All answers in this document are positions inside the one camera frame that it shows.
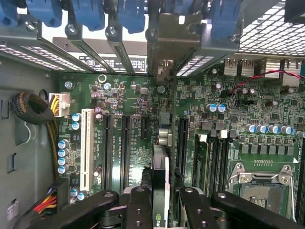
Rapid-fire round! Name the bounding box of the long PCIe expansion slot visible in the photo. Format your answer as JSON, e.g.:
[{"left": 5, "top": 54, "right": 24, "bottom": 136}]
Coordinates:
[
  {"left": 121, "top": 114, "right": 132, "bottom": 189},
  {"left": 177, "top": 116, "right": 189, "bottom": 177},
  {"left": 102, "top": 114, "right": 113, "bottom": 191}
]

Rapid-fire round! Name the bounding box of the CPU socket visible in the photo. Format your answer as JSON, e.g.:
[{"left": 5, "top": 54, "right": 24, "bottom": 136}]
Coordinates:
[{"left": 227, "top": 162, "right": 297, "bottom": 226}]

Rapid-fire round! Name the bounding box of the short PCIe expansion slot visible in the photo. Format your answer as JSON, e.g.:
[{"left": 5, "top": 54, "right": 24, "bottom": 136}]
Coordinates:
[{"left": 140, "top": 116, "right": 150, "bottom": 141}]

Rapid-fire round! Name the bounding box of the white PCI expansion slot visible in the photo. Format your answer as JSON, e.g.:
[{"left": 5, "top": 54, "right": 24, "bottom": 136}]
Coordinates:
[{"left": 80, "top": 108, "right": 94, "bottom": 192}]

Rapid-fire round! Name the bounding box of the green motherboard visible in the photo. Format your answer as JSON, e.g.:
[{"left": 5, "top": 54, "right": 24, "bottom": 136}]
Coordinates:
[{"left": 56, "top": 57, "right": 305, "bottom": 229}]

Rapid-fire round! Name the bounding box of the black open PC case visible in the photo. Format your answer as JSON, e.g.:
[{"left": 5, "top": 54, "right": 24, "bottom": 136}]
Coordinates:
[{"left": 0, "top": 0, "right": 305, "bottom": 229}]

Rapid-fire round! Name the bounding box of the black regulatory label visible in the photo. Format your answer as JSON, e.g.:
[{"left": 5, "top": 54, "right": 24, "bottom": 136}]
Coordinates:
[{"left": 78, "top": 55, "right": 148, "bottom": 73}]

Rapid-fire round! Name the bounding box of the silver USB port block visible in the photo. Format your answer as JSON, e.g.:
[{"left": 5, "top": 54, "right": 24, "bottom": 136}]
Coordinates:
[
  {"left": 223, "top": 58, "right": 239, "bottom": 76},
  {"left": 240, "top": 58, "right": 255, "bottom": 77}
]

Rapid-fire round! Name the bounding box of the metal expansion slot cover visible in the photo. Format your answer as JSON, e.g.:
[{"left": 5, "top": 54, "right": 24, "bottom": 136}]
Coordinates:
[
  {"left": 106, "top": 25, "right": 137, "bottom": 75},
  {"left": 65, "top": 22, "right": 117, "bottom": 75},
  {"left": 0, "top": 20, "right": 86, "bottom": 72},
  {"left": 175, "top": 33, "right": 241, "bottom": 77}
]

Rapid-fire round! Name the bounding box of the silver ribbed port housing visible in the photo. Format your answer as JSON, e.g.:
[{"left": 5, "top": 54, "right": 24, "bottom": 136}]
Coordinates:
[{"left": 264, "top": 58, "right": 281, "bottom": 79}]

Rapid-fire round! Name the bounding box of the blue card retention clip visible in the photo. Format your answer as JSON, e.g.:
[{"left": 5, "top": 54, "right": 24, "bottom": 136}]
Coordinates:
[
  {"left": 209, "top": 0, "right": 242, "bottom": 46},
  {"left": 116, "top": 0, "right": 146, "bottom": 34},
  {"left": 164, "top": 0, "right": 191, "bottom": 15},
  {"left": 0, "top": 0, "right": 19, "bottom": 27},
  {"left": 25, "top": 0, "right": 63, "bottom": 27},
  {"left": 71, "top": 0, "right": 106, "bottom": 32}
]

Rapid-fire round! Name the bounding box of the black plug with coloured wires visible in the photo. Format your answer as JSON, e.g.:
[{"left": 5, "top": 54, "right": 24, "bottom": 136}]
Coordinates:
[{"left": 33, "top": 178, "right": 70, "bottom": 215}]

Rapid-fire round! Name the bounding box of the sleeved motherboard power cable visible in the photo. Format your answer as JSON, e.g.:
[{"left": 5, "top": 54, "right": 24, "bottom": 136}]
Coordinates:
[{"left": 10, "top": 92, "right": 71, "bottom": 183}]

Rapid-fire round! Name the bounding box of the red and black wire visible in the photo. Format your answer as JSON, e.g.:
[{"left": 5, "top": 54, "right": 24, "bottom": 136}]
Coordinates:
[{"left": 227, "top": 69, "right": 305, "bottom": 107}]

